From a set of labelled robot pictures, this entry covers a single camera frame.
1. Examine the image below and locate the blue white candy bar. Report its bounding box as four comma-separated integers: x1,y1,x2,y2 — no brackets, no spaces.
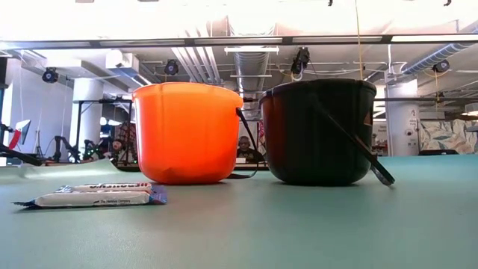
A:
13,185,168,209
55,182,154,194

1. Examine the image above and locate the black halloween bucket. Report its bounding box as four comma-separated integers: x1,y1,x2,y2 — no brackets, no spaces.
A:
259,78,396,187

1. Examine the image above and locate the person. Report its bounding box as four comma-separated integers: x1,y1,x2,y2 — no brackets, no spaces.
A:
237,135,264,164

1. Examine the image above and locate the orange pumpkin bucket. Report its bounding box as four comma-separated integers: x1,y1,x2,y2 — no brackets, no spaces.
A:
132,81,259,186

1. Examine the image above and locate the white ceiling light fixture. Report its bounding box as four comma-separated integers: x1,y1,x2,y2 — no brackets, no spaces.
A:
223,46,280,56

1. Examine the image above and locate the green table mat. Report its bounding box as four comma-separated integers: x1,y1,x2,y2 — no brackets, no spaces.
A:
0,155,478,269

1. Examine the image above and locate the black hanging ceiling device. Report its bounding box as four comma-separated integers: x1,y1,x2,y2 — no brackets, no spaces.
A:
290,46,311,82

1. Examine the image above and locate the white round pillar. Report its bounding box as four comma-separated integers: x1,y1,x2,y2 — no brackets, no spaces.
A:
385,80,421,157

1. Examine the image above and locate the tilted computer monitor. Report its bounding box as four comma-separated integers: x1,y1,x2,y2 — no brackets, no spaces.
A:
7,119,33,151

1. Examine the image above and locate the silver ceiling duct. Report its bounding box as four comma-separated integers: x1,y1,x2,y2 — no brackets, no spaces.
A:
233,50,270,120

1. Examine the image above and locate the black ceiling cable reel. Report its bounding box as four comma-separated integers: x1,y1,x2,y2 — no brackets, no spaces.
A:
41,67,60,84
432,59,451,74
164,58,179,76

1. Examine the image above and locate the yellow hanging cord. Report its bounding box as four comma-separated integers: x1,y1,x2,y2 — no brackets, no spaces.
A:
353,0,364,80

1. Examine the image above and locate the black metal stand frame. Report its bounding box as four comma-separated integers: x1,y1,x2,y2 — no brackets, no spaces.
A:
76,97,134,165

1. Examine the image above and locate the leaf pattern wall panel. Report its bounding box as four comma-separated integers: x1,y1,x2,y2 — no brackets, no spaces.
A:
420,118,478,155

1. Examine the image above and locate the blue ceiling duct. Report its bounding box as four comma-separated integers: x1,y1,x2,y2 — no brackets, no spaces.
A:
401,41,478,75

